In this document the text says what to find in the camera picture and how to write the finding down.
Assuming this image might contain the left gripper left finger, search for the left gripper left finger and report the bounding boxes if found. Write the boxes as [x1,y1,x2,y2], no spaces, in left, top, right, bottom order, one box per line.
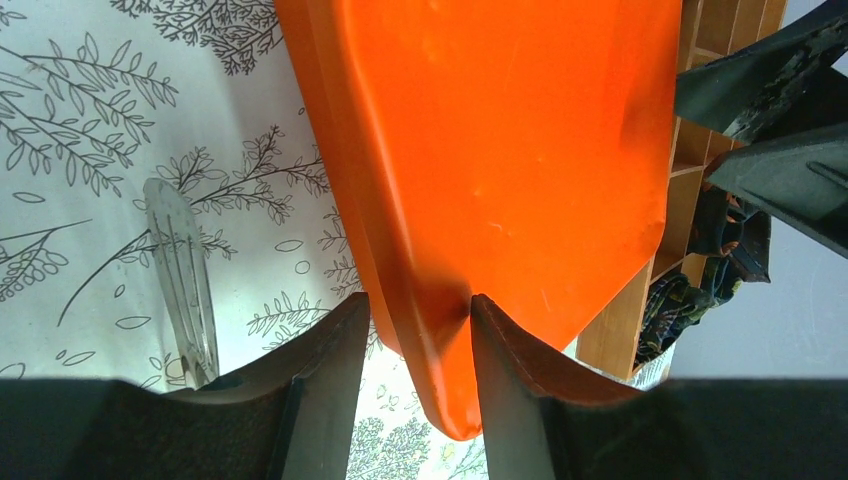
[1,292,370,479]

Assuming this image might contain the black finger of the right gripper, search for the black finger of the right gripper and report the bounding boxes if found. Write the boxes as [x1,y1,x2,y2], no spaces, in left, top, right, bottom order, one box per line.
[707,123,847,257]
[675,1,847,144]

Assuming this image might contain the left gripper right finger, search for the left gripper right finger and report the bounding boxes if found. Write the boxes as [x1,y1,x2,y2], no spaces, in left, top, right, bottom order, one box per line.
[470,294,847,479]

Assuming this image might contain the white handled metal tongs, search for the white handled metal tongs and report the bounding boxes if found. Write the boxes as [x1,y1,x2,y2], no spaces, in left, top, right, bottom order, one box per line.
[143,178,220,389]

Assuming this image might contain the orange box lid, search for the orange box lid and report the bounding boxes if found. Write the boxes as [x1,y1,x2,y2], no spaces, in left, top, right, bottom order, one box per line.
[275,1,682,441]

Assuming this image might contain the dark rolled tie middle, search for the dark rolled tie middle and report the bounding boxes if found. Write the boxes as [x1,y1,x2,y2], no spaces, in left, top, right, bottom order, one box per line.
[687,183,772,283]

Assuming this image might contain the dark rolled tie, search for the dark rolled tie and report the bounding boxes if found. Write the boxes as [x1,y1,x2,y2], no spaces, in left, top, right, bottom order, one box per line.
[633,267,743,368]
[687,183,772,283]

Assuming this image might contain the wooden compartment organizer box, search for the wooden compartment organizer box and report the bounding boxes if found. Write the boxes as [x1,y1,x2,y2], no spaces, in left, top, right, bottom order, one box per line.
[566,0,787,381]

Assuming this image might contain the dark rolled tie left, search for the dark rolled tie left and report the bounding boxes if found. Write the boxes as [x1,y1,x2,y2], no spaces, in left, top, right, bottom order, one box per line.
[633,267,743,368]

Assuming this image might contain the floral patterned table mat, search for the floral patterned table mat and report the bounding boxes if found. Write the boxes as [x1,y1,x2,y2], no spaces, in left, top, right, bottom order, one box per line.
[1,1,486,479]

